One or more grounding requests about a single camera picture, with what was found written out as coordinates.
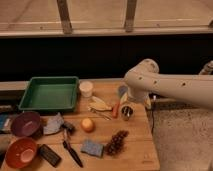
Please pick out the pine cone grape bunch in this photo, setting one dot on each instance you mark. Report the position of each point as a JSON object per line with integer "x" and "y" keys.
{"x": 115, "y": 145}

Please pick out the black handled knife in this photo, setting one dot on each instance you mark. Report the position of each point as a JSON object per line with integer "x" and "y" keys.
{"x": 71, "y": 151}

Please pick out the metal fork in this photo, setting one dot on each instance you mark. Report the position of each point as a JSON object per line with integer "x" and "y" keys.
{"x": 99, "y": 114}

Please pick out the white cup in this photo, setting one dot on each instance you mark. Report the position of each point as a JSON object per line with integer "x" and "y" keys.
{"x": 86, "y": 88}

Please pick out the orange bowl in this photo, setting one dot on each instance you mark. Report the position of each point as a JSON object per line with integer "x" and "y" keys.
{"x": 21, "y": 153}

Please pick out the blue sponge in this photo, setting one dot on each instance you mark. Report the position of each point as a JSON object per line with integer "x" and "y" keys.
{"x": 92, "y": 148}

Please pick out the green plastic tray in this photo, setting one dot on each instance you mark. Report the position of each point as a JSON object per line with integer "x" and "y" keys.
{"x": 50, "y": 94}

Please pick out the small dark brush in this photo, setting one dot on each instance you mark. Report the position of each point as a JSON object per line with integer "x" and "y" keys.
{"x": 69, "y": 127}

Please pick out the black rectangular block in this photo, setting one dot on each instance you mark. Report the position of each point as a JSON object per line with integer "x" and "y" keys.
{"x": 49, "y": 155}

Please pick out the orange fruit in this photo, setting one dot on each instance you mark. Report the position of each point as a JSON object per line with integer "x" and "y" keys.
{"x": 87, "y": 125}

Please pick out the small metal can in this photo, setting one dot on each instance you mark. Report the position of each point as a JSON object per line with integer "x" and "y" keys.
{"x": 126, "y": 112}

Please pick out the blue cup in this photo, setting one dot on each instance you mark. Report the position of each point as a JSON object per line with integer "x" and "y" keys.
{"x": 122, "y": 90}

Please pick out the purple bowl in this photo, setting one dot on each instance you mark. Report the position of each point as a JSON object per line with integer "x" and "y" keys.
{"x": 26, "y": 124}

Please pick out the grey crumpled cloth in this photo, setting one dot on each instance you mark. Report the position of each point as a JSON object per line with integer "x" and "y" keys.
{"x": 53, "y": 124}

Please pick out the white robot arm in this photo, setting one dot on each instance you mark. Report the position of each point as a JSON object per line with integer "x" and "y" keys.
{"x": 144, "y": 78}

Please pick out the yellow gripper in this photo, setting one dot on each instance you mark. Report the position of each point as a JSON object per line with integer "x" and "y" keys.
{"x": 124, "y": 98}

